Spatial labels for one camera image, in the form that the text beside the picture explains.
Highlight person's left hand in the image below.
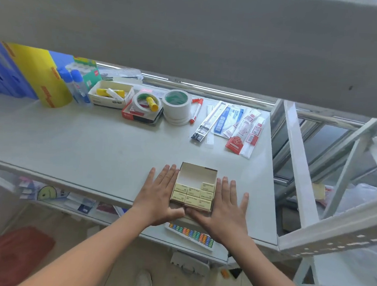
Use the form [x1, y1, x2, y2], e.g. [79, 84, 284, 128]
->
[131, 162, 189, 229]

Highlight person's right hand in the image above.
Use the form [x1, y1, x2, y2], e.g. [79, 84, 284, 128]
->
[184, 174, 253, 248]

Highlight cardboard box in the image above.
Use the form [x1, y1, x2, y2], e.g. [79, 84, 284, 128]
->
[169, 161, 218, 213]

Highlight person's left forearm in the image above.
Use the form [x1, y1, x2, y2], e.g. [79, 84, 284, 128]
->
[18, 201, 155, 286]

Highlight person's right forearm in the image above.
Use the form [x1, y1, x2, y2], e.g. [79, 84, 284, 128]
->
[211, 233, 327, 286]

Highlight tray of colourful beads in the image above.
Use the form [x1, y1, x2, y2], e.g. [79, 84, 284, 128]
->
[163, 222, 217, 252]

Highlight rows of pale yellow erasers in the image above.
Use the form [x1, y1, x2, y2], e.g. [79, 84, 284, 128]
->
[171, 180, 215, 211]

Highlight red patterned packet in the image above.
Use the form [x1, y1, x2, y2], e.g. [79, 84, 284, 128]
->
[224, 135, 246, 156]

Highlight red and white tube packet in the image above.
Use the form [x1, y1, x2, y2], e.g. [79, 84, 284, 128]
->
[222, 107, 255, 141]
[240, 116, 267, 160]
[237, 109, 263, 143]

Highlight clear long pen package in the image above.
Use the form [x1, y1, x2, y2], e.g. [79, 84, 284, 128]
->
[204, 101, 228, 150]

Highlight large white tape roll stack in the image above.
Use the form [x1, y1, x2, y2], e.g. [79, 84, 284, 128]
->
[160, 89, 193, 126]

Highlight blue and white card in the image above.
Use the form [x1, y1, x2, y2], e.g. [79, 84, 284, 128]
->
[77, 197, 97, 215]

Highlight red marker pen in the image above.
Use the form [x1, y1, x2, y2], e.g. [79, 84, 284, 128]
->
[189, 98, 204, 125]

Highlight blue label packet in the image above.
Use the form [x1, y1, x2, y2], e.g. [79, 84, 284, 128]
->
[213, 105, 245, 139]

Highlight small white tape roll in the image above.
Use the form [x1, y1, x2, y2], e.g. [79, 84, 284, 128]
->
[131, 91, 164, 118]

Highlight white shoe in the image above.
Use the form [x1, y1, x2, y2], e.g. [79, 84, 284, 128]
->
[134, 269, 155, 286]

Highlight white box of glue sticks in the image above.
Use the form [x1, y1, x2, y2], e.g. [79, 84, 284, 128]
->
[87, 79, 136, 111]

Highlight white glue stick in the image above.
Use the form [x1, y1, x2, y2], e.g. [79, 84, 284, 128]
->
[106, 88, 125, 101]

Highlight yellow smiley face item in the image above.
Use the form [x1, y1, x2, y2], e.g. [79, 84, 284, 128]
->
[37, 185, 59, 203]

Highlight clear plastic bag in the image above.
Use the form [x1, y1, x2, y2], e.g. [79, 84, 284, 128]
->
[96, 65, 145, 82]

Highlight clear glue bottle blue cap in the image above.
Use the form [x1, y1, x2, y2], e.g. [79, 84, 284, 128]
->
[68, 69, 95, 106]
[55, 68, 83, 104]

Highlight pink and white card packets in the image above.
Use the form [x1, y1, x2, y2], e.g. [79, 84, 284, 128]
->
[16, 176, 39, 201]

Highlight green and white box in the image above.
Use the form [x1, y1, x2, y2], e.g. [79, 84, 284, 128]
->
[70, 56, 104, 92]

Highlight grey shelf board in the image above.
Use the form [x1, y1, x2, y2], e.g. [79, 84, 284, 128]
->
[0, 0, 377, 123]

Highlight yellow wrapped roll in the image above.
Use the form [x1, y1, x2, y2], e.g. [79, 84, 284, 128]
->
[0, 42, 77, 110]

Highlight red bag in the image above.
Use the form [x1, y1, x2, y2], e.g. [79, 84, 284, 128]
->
[0, 224, 57, 286]

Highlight stack of blue packets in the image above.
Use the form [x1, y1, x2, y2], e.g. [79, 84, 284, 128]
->
[0, 39, 42, 99]

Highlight white plastic bracket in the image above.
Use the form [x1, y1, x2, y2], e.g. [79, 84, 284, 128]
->
[169, 249, 212, 277]

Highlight white metal shelf frame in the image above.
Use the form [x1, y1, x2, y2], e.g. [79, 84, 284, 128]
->
[257, 98, 377, 286]

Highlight silver metal rail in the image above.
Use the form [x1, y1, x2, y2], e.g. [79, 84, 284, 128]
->
[94, 61, 279, 112]

